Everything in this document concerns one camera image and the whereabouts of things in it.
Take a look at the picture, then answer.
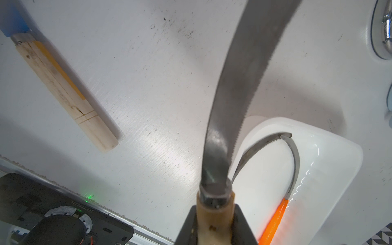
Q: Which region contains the orange handle sickle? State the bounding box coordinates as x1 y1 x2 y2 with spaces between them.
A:
258 135 300 245

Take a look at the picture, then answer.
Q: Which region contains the light blue mug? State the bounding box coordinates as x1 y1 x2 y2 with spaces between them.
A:
385 85 392 128

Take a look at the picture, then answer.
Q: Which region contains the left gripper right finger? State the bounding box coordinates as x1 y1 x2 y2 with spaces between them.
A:
232 204 258 245

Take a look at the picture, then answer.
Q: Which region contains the blue blade wooden sickle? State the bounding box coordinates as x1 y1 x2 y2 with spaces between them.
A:
1 1 118 153

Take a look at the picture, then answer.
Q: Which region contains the white rectangular storage tray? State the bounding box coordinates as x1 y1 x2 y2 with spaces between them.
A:
229 116 363 245

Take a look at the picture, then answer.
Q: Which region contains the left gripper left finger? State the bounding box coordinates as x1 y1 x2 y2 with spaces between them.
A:
174 205 198 245

